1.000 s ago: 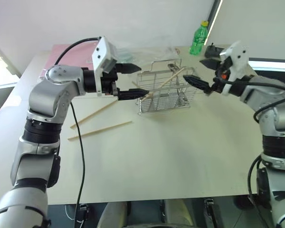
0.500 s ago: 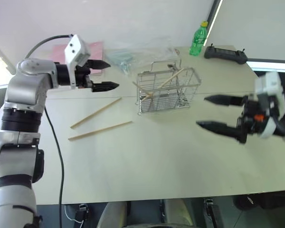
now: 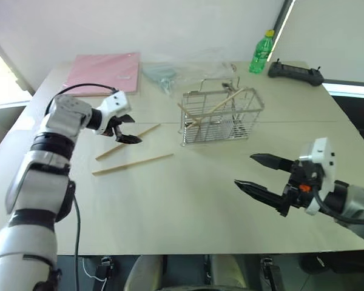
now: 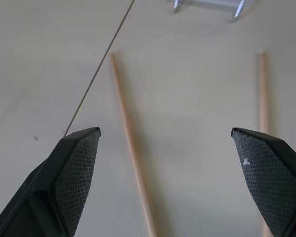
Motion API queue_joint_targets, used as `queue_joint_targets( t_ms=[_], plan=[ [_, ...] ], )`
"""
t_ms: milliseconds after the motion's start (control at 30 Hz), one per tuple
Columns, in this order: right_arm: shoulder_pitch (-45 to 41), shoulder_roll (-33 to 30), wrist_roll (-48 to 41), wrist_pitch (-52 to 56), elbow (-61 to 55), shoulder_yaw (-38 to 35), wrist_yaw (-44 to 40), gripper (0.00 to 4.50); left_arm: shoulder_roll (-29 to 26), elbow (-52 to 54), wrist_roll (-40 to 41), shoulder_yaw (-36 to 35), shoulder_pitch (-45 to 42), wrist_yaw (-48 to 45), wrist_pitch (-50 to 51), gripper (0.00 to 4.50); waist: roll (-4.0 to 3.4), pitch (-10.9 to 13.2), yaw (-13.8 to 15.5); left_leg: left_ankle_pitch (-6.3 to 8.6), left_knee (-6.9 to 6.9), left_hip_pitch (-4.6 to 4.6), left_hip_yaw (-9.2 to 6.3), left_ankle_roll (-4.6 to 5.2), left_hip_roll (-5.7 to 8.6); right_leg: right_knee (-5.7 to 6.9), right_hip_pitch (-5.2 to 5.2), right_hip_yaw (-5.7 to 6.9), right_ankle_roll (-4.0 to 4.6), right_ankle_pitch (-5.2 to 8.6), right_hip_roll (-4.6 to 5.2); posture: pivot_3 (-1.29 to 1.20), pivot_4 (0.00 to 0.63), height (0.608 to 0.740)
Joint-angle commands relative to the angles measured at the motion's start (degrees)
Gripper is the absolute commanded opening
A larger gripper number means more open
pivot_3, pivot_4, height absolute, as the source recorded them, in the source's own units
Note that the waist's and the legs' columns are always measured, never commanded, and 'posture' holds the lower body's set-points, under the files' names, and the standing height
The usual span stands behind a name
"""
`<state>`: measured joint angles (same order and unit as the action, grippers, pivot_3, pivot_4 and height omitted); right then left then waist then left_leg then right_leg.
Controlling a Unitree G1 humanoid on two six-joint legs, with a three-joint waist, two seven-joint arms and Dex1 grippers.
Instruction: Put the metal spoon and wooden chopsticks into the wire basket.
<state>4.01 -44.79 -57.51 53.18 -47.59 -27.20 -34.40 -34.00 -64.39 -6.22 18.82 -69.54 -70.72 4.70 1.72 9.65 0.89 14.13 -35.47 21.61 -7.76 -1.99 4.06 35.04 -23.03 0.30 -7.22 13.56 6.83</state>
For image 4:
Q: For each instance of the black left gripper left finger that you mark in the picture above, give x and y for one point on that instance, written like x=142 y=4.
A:
x=64 y=182

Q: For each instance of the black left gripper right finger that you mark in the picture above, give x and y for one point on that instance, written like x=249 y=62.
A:
x=269 y=177

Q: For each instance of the wooden chopstick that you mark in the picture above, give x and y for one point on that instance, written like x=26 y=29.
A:
x=132 y=145
x=264 y=98

